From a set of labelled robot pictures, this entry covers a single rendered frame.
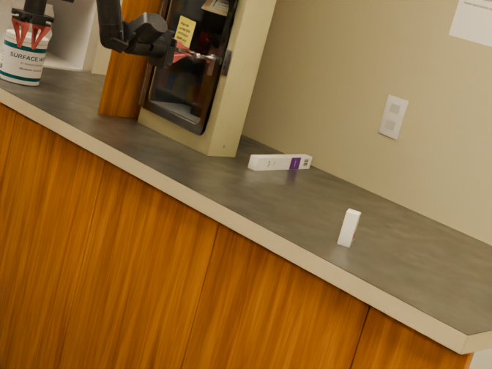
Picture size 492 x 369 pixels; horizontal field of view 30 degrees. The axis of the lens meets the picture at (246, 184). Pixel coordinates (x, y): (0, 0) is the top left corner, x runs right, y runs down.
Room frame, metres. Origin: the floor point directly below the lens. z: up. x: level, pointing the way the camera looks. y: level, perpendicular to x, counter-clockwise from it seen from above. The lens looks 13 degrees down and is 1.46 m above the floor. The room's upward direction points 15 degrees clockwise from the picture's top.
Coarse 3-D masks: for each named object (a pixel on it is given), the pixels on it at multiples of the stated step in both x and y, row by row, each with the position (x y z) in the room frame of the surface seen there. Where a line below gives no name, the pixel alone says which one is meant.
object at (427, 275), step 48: (0, 96) 2.65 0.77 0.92; (48, 96) 2.72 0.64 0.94; (96, 96) 2.94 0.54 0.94; (96, 144) 2.32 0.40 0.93; (144, 144) 2.41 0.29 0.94; (240, 144) 2.77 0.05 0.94; (192, 192) 2.07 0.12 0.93; (240, 192) 2.16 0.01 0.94; (288, 192) 2.30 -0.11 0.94; (336, 192) 2.46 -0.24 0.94; (288, 240) 1.86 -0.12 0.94; (336, 240) 1.96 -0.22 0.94; (384, 240) 2.07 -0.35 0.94; (432, 240) 2.20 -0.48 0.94; (384, 288) 1.70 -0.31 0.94; (432, 288) 1.79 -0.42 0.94; (480, 288) 1.88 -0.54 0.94; (432, 336) 1.60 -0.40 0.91; (480, 336) 1.60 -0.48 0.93
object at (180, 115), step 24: (168, 0) 2.66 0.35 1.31; (192, 0) 2.59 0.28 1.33; (216, 0) 2.51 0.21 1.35; (168, 24) 2.64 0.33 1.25; (216, 24) 2.49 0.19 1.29; (192, 48) 2.55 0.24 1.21; (216, 48) 2.48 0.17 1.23; (168, 72) 2.60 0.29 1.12; (192, 72) 2.53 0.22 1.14; (216, 72) 2.46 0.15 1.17; (168, 96) 2.59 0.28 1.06; (192, 96) 2.51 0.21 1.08; (168, 120) 2.57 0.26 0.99; (192, 120) 2.49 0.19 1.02
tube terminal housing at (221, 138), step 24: (240, 0) 2.49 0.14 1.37; (264, 0) 2.52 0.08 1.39; (240, 24) 2.48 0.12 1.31; (264, 24) 2.54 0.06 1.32; (240, 48) 2.49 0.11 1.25; (240, 72) 2.51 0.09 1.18; (216, 96) 2.49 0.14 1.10; (240, 96) 2.53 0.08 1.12; (144, 120) 2.67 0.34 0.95; (216, 120) 2.48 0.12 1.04; (240, 120) 2.54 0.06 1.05; (192, 144) 2.52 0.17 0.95; (216, 144) 2.49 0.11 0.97
